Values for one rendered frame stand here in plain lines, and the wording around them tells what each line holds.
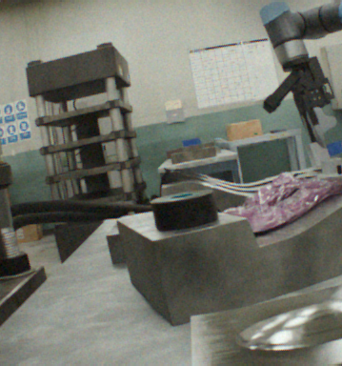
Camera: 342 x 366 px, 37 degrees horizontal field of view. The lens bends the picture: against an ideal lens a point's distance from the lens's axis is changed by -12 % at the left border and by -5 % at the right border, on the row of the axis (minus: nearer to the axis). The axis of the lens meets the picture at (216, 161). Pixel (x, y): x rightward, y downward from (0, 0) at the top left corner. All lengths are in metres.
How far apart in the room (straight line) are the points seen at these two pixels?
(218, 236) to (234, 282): 0.06
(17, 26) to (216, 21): 3.04
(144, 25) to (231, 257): 7.24
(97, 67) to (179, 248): 4.51
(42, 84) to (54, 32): 2.92
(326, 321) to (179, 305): 0.26
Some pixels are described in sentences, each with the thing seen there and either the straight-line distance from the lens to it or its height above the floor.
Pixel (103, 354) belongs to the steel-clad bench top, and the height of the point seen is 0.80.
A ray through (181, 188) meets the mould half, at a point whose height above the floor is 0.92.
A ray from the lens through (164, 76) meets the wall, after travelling 7.66.
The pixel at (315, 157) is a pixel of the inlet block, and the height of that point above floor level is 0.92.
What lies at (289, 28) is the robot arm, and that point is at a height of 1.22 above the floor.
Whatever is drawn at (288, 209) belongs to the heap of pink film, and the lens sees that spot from 0.74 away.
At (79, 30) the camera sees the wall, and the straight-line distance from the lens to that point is 7.95.
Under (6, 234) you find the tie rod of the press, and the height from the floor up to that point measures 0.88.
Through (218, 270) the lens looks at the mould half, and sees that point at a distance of 0.64.
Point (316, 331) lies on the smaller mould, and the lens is 0.41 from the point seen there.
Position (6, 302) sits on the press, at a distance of 1.03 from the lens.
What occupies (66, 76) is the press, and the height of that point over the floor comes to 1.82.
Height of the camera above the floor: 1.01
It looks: 3 degrees down
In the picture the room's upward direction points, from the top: 11 degrees counter-clockwise
